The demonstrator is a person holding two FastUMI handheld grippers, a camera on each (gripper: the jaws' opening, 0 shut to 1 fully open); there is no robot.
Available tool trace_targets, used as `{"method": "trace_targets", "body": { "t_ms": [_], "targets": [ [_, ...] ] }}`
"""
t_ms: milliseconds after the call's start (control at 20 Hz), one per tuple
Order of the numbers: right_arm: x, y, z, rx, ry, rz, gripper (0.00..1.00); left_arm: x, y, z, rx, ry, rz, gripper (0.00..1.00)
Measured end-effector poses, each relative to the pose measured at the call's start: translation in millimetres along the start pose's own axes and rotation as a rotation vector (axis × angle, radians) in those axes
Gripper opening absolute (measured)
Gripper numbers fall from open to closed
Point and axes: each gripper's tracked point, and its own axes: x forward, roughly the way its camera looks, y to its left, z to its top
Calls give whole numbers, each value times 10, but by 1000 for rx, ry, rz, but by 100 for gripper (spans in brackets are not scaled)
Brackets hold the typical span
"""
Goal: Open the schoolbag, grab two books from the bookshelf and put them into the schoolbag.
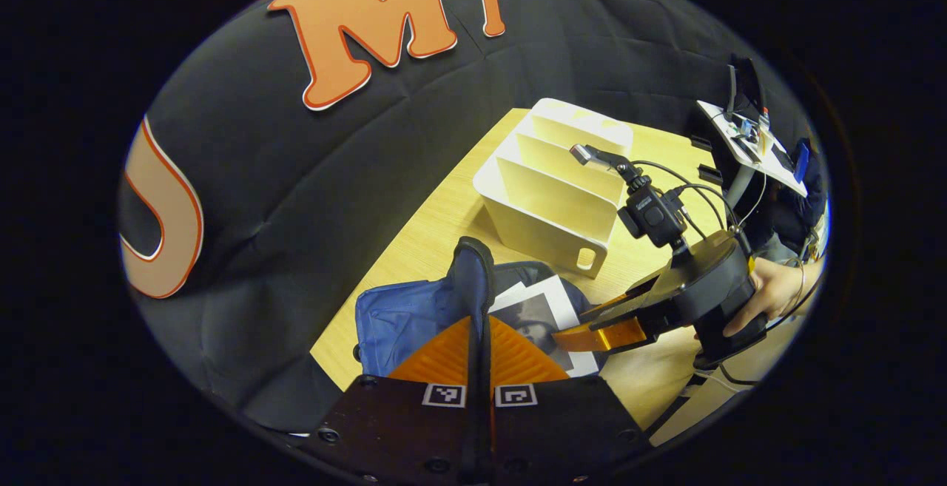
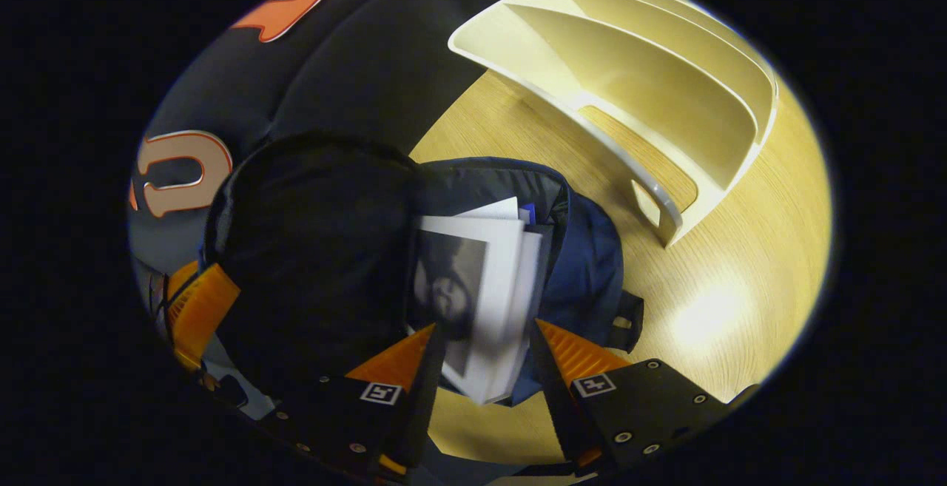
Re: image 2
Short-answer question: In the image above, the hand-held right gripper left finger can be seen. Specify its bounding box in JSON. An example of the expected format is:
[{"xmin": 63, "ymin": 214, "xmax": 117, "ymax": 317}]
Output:
[{"xmin": 270, "ymin": 322, "xmax": 448, "ymax": 481}]

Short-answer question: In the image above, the cream plastic bookshelf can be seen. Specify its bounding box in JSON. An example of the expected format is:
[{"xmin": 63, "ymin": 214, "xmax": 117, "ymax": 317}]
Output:
[{"xmin": 448, "ymin": 0, "xmax": 779, "ymax": 249}]

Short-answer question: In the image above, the white portrait cover book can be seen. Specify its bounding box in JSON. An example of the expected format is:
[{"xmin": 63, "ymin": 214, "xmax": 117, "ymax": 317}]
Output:
[{"xmin": 407, "ymin": 198, "xmax": 545, "ymax": 405}]

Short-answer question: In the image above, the blue schoolbag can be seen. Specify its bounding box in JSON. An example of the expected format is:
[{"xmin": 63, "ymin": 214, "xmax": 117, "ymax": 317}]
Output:
[{"xmin": 203, "ymin": 131, "xmax": 644, "ymax": 405}]

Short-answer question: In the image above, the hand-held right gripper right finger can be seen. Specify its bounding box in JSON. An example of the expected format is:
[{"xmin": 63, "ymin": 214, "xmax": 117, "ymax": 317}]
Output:
[{"xmin": 529, "ymin": 318, "xmax": 761, "ymax": 476}]

